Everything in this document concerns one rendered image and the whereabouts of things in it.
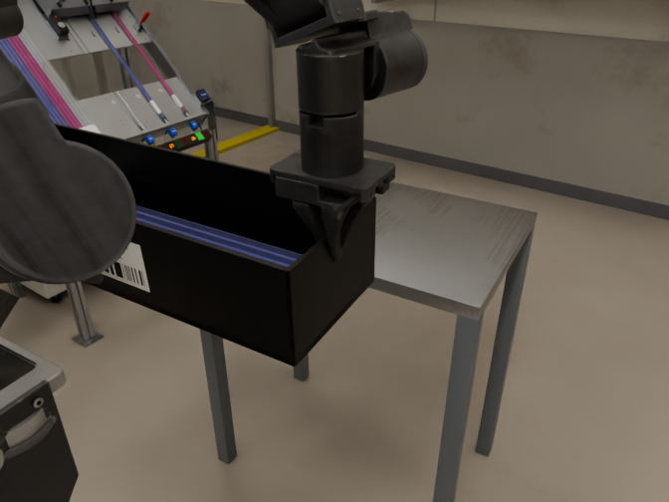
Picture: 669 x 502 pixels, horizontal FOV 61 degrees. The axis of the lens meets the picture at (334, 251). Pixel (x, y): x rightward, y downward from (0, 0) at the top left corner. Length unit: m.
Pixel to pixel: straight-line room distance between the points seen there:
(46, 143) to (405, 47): 0.32
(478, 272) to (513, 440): 0.90
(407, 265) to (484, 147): 2.64
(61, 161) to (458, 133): 3.52
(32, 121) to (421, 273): 0.89
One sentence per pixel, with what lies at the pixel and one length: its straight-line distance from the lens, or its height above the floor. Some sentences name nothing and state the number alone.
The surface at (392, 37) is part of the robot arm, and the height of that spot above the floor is 1.30.
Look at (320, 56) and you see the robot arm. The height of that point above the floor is 1.30.
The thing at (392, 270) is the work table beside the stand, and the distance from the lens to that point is 1.13.
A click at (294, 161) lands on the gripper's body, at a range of 0.54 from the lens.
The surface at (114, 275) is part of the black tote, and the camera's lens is 0.69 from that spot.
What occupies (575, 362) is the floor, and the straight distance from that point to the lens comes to 2.31.
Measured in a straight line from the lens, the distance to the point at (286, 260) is 0.64.
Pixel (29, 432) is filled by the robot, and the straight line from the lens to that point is 0.57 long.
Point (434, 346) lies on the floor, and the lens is 2.23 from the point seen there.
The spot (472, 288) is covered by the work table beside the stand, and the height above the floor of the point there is 0.80.
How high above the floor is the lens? 1.39
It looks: 30 degrees down
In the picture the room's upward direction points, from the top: straight up
